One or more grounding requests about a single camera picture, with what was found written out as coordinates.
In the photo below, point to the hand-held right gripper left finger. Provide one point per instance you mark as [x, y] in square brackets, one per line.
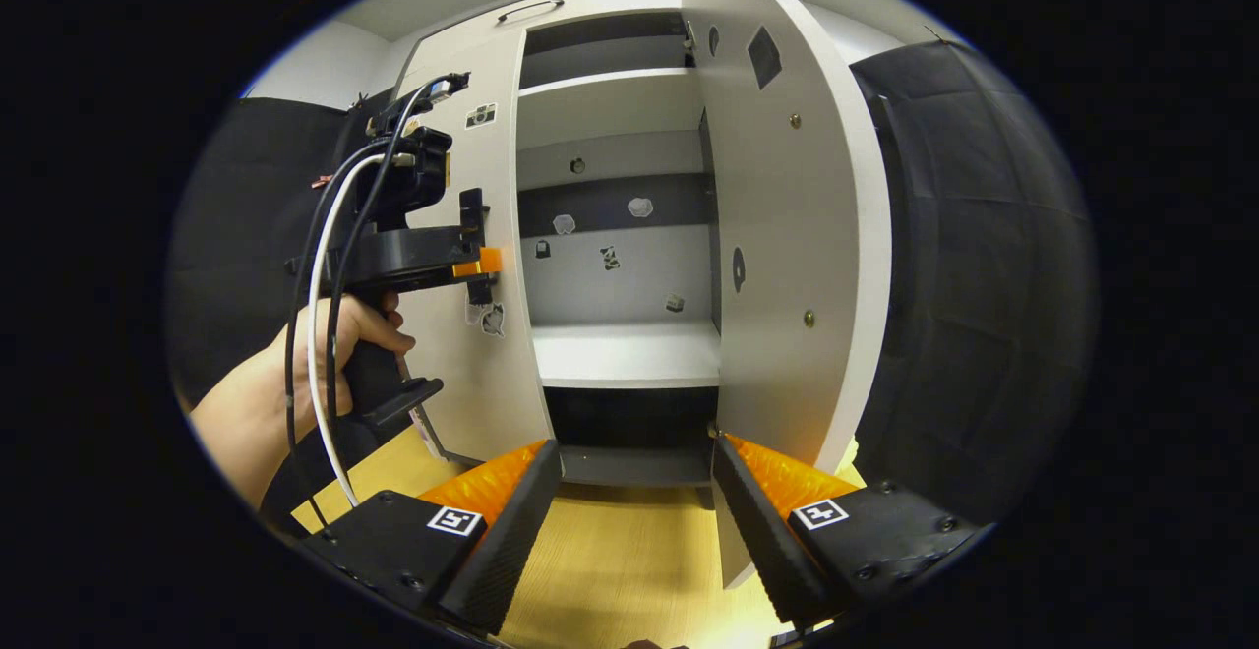
[511, 541]

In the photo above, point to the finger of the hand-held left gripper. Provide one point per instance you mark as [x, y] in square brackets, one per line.
[484, 262]

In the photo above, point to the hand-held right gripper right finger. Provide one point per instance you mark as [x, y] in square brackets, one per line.
[762, 541]

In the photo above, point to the white cabinet door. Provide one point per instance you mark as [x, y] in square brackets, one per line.
[777, 236]
[462, 383]

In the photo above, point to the white double-door shoe cabinet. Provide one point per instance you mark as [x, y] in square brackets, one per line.
[639, 275]

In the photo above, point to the white cabinet shelf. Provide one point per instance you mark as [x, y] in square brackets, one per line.
[629, 354]
[610, 108]

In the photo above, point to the black backdrop cloth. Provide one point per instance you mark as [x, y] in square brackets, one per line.
[984, 285]
[246, 216]

